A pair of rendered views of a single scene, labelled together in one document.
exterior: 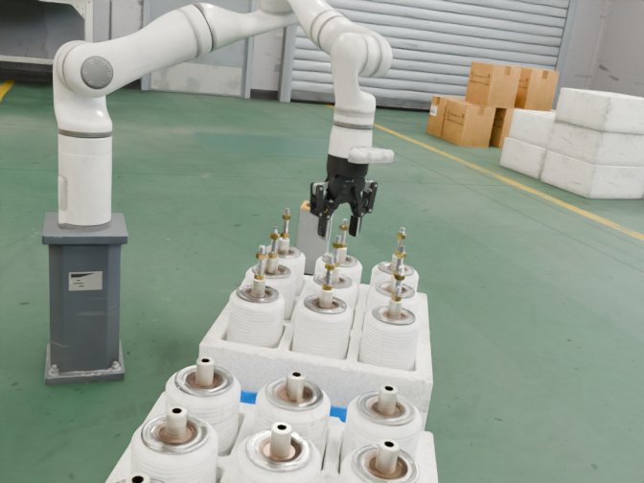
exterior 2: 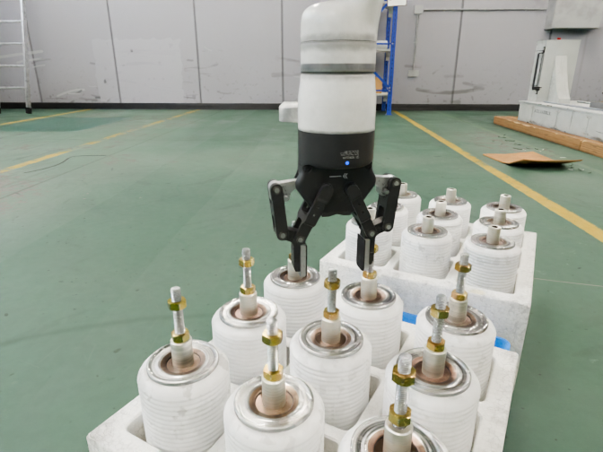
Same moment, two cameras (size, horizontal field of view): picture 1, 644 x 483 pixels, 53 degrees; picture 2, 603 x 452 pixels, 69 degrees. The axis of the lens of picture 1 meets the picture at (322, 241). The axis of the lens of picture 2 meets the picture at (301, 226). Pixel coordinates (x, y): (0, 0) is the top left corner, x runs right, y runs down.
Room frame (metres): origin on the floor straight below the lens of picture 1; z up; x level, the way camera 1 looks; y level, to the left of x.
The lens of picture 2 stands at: (1.56, 0.12, 0.55)
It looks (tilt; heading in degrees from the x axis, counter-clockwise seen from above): 20 degrees down; 205
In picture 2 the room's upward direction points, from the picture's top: straight up
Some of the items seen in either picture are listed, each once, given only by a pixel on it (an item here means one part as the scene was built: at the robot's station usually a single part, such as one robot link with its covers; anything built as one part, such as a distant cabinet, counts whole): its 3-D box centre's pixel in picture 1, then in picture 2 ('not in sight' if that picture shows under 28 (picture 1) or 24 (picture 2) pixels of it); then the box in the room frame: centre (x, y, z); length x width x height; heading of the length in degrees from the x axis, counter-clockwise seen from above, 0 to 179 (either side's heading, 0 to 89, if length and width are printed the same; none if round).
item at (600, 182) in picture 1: (592, 174); not in sight; (3.70, -1.49, 0.09); 0.39 x 0.39 x 0.18; 25
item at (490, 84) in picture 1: (492, 84); not in sight; (5.05, -1.13, 0.45); 0.30 x 0.24 x 0.30; 23
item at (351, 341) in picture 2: (333, 280); (330, 338); (1.15, -0.03, 0.25); 0.08 x 0.08 x 0.01
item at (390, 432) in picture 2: (283, 246); (397, 439); (1.28, 0.08, 0.26); 0.02 x 0.02 x 0.03
